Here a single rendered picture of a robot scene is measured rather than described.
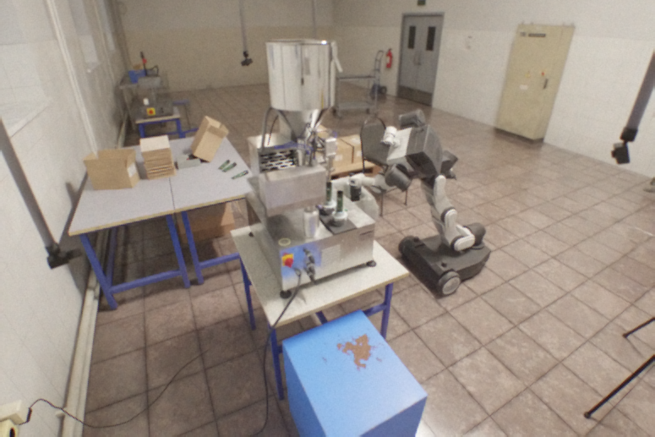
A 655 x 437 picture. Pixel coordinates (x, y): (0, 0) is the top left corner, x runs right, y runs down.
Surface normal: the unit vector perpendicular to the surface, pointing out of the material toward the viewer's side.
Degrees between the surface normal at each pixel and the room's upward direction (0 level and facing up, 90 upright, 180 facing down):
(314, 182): 90
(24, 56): 90
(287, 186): 90
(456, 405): 0
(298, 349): 0
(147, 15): 90
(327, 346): 0
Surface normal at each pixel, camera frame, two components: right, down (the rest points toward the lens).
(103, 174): 0.12, 0.46
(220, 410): 0.00, -0.89
